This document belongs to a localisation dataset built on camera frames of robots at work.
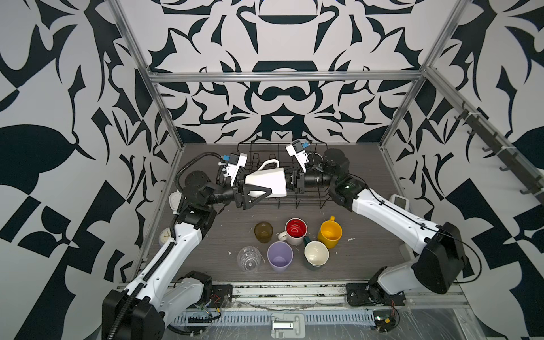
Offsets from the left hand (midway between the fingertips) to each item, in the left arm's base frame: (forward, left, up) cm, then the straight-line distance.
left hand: (272, 183), depth 60 cm
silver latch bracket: (-31, -4, -34) cm, 46 cm away
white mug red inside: (+1, -10, -36) cm, 37 cm away
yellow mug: (-1, -23, -35) cm, 42 cm away
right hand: (+2, 0, -2) cm, 3 cm away
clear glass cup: (-9, +9, -37) cm, 39 cm away
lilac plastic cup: (-9, -3, -33) cm, 34 cm away
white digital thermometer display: (+12, -57, -33) cm, 67 cm away
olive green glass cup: (0, +3, -35) cm, 35 cm away
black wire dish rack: (+37, +5, -29) cm, 48 cm away
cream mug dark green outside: (-10, -16, -31) cm, 36 cm away
